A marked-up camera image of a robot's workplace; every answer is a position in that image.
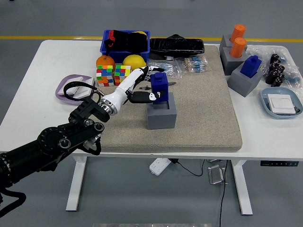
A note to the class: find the yellow item in bin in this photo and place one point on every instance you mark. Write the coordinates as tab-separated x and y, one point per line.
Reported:
141	32

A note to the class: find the white table leg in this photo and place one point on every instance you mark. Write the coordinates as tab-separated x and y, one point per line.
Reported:
242	189
77	184

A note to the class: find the clear bag of black capacitors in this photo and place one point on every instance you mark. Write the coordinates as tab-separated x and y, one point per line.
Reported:
274	73

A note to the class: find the black keyboard in plastic wrap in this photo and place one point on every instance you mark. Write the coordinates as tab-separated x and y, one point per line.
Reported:
177	47

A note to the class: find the blue square seal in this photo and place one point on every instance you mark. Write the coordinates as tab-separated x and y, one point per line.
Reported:
251	67
160	82

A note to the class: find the orange fruit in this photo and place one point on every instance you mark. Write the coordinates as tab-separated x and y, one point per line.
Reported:
105	60

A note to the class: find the blue plastic bin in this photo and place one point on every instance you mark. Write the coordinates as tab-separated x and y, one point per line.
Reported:
118	55

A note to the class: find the clear bag of blue resistors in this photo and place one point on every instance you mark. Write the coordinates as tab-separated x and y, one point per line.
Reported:
175	71

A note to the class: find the white power strip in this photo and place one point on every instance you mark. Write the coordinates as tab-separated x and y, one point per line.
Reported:
159	166

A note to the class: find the clear bag of tan resistors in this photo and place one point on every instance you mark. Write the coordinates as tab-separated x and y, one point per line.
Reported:
195	64

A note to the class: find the grey-brown table mat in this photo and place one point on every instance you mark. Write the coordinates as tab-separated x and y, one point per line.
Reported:
201	118

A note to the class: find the black table control panel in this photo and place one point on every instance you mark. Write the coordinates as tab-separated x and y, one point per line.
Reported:
279	163

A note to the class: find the purple tray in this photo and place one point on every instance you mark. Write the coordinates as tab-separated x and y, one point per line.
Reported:
61	83

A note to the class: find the clear plastic bag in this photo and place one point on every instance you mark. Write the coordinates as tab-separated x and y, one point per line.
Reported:
259	50

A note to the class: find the multicolour puzzle cube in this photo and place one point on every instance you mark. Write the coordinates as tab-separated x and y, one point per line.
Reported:
120	73
104	75

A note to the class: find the black cloth bag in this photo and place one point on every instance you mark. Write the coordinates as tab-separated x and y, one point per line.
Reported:
130	42

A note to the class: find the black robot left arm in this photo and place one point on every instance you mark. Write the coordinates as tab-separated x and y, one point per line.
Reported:
52	139

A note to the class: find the black plastic mount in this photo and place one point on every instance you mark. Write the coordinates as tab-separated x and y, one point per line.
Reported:
176	36

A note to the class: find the grey seal holder block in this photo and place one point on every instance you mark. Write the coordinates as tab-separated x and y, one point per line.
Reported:
230	65
243	85
225	42
162	120

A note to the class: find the silver metal bracket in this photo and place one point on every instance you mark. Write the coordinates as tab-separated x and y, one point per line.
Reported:
216	175

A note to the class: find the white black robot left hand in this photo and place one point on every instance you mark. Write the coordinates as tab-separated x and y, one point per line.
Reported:
123	87

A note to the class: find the light blue tray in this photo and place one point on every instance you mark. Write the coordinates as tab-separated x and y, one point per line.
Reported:
266	104

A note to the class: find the white switch plate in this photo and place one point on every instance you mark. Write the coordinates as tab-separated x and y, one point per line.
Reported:
88	82
79	79

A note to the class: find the yellow lemon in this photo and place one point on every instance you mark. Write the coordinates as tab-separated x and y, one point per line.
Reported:
133	61

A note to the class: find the clear bag of blue components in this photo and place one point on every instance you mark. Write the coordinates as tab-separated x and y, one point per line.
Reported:
294	79

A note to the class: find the white switch panel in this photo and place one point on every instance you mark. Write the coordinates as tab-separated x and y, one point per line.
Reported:
281	104

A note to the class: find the orange cylinder seal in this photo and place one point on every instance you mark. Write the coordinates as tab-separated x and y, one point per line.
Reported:
237	48
238	32

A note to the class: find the black metal hand tool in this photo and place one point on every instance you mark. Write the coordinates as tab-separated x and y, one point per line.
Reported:
172	83

